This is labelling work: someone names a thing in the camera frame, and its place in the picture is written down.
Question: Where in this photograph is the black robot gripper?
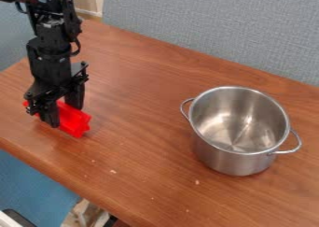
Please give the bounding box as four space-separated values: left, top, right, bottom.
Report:
24 38 88 128

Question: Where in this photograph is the red plastic block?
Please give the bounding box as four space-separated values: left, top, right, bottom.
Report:
21 99 92 139

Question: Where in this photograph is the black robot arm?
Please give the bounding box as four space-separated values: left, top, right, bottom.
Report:
0 0 88 128

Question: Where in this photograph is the black and white floor object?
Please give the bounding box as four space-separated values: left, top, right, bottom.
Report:
0 209 36 227

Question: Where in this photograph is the stainless steel pot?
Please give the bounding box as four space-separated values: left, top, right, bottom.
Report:
178 86 300 177

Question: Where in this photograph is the beige wooden shelf unit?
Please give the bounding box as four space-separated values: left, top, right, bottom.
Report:
73 0 102 21

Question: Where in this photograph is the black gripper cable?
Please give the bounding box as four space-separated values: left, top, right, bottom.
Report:
68 37 82 57

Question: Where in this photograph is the wooden table leg frame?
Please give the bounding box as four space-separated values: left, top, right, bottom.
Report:
61 199 109 227

